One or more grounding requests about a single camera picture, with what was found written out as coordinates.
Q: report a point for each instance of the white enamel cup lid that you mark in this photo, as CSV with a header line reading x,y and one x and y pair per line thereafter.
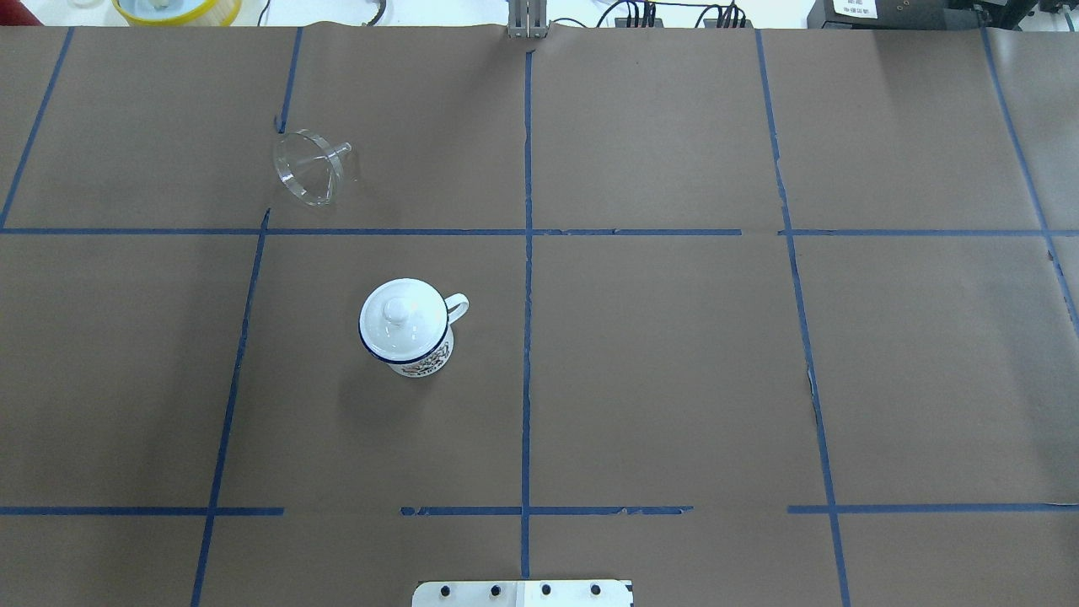
x,y
403,321

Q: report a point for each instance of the clear glass funnel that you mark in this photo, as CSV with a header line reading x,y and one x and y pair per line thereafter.
x,y
309,166

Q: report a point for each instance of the white enamel cup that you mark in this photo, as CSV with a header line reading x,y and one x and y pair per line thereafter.
x,y
458,304

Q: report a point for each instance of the yellow rimmed bowl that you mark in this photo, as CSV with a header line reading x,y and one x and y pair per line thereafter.
x,y
209,13

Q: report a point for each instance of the aluminium frame post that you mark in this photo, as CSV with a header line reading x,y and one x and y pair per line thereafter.
x,y
527,19

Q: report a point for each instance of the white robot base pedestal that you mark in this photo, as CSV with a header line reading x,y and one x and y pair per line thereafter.
x,y
557,592

